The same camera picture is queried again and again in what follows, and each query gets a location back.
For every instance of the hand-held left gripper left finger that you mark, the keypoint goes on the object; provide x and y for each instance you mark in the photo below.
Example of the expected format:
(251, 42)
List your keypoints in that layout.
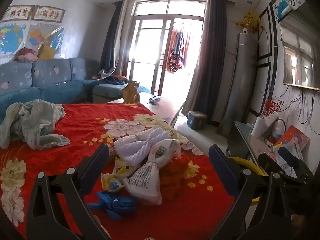
(96, 166)

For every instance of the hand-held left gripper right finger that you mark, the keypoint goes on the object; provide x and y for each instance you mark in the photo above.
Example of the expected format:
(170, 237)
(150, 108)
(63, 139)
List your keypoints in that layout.
(222, 167)

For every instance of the yellow white wrapper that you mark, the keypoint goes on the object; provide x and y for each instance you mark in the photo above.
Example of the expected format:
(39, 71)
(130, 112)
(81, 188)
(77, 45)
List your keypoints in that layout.
(117, 173)

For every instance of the yellow rimmed trash bin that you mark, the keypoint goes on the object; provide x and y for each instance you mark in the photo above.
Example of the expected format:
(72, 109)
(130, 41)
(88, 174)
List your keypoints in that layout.
(252, 163)

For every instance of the white foam fruit net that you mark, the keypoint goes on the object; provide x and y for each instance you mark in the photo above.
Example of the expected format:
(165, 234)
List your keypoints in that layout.
(135, 147)

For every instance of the blue rubber glove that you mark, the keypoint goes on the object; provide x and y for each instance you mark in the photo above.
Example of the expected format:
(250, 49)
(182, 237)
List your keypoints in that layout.
(117, 203)

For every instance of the orange mesh net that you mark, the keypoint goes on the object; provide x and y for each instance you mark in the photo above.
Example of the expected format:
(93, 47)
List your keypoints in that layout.
(175, 175)

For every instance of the white printed plastic bag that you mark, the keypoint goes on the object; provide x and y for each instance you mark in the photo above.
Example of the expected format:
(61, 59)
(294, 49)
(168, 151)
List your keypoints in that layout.
(145, 182)

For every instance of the glass top television stand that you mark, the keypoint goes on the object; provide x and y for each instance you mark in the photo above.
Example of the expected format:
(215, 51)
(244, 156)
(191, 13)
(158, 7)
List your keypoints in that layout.
(243, 135)

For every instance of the red picture book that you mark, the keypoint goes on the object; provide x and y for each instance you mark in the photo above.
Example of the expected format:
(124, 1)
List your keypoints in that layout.
(293, 137)

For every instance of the red floral blanket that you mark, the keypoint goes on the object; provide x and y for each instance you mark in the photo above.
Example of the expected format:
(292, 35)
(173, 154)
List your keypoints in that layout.
(75, 120)

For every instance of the round black-rimmed mirror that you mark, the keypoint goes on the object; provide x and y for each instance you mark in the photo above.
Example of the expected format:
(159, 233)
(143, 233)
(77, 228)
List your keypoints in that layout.
(278, 130)

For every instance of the white paper roll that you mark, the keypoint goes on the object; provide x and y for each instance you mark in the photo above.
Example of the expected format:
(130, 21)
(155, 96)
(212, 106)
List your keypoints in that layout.
(258, 127)

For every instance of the blue storage box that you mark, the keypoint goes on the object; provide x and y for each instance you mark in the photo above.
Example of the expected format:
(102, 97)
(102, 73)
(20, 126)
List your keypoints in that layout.
(196, 120)

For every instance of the white carton box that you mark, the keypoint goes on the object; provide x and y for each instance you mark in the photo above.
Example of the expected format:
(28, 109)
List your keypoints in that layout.
(271, 121)

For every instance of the red berry branches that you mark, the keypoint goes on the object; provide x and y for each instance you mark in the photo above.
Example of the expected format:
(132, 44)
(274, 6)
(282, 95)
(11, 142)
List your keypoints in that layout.
(271, 106)

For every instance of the light green cloth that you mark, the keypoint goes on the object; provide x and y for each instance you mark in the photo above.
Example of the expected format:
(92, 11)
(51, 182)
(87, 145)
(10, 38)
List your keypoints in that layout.
(32, 120)

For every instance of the brown paper bag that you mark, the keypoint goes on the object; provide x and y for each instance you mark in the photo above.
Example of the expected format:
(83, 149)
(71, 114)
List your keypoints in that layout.
(130, 92)

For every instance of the long coffee table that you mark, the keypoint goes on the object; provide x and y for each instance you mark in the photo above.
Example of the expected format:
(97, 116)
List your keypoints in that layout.
(162, 110)

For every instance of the dark blue garment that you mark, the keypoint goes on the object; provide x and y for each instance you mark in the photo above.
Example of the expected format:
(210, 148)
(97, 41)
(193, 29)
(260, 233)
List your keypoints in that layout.
(112, 80)

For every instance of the grey standing air conditioner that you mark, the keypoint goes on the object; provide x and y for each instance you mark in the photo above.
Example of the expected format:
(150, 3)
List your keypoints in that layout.
(240, 80)

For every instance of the blue patterned sofa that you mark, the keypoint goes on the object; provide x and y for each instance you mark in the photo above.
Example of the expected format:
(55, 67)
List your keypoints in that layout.
(50, 72)

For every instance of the grey brown curtain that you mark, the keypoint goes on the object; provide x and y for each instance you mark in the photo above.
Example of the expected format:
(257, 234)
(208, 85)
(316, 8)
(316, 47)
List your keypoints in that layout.
(207, 55)

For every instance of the hanging colourful clothes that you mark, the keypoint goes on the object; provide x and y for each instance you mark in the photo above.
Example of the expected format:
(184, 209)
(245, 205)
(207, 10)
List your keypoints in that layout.
(177, 52)

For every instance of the yellow cushion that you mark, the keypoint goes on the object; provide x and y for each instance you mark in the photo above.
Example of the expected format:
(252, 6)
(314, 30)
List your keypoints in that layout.
(46, 52)

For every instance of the dark blue curtain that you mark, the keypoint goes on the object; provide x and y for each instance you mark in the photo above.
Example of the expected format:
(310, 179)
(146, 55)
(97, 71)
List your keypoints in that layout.
(113, 37)

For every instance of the pile of pink red clothes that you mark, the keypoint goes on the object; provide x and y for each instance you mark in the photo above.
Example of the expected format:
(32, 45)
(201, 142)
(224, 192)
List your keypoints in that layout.
(26, 55)

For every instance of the country map poster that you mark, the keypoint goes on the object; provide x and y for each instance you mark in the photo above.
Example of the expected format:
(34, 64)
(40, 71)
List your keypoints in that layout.
(37, 36)

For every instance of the yellow artificial flowers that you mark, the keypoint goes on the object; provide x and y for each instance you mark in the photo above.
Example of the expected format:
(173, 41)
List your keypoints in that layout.
(250, 21)

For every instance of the world map poster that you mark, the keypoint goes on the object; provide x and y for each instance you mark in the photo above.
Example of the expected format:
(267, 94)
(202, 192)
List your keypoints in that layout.
(12, 36)

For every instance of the framed calligraphy picture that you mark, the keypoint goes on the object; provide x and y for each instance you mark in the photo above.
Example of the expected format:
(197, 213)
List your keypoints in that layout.
(17, 13)
(50, 12)

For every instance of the balcony glass door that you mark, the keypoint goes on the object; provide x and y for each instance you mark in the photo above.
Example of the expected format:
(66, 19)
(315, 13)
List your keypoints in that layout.
(150, 12)

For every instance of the wall television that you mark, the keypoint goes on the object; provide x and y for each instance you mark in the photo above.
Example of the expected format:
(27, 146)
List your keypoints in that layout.
(300, 55)

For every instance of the blue white wall picture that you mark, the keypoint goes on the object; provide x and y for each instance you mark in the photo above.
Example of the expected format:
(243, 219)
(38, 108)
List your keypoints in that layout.
(287, 1)

